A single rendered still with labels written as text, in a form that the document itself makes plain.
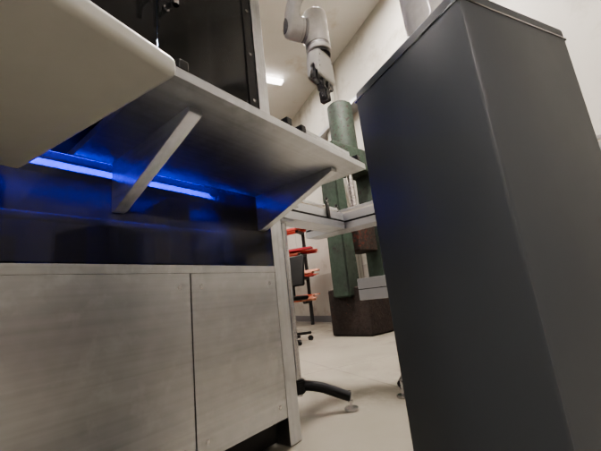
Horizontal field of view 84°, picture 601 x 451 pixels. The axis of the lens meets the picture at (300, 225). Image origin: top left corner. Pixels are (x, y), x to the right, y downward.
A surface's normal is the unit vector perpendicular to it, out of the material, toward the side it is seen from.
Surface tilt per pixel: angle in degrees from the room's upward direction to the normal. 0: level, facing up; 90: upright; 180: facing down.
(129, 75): 180
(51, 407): 90
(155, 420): 90
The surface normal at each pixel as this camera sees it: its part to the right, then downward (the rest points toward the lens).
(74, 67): 0.11, 0.97
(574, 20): -0.91, 0.01
